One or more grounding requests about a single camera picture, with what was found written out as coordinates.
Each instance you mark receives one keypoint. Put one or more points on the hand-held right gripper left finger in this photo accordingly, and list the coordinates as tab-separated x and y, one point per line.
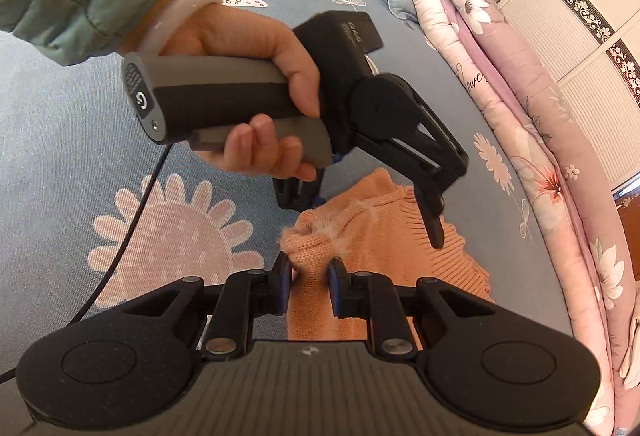
284	283

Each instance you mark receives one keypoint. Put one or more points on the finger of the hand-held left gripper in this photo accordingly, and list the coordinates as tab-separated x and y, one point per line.
300	191
432	216

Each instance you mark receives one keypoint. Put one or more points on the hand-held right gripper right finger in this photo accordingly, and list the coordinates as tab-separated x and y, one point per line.
334	288

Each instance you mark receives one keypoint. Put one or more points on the orange striped sweater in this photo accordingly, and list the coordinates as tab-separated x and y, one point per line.
380	226

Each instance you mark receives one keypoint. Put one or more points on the person's left hand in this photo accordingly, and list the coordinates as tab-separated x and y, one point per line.
250	36

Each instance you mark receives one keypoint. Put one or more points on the white wrist loop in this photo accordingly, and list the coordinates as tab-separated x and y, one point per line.
170	16

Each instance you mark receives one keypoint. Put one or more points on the pink floral quilt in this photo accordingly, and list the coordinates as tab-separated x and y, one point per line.
500	66

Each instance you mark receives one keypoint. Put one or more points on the white wardrobe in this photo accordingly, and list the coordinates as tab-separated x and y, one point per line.
565	26

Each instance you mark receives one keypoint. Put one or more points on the white cloth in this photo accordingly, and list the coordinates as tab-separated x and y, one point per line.
629	356

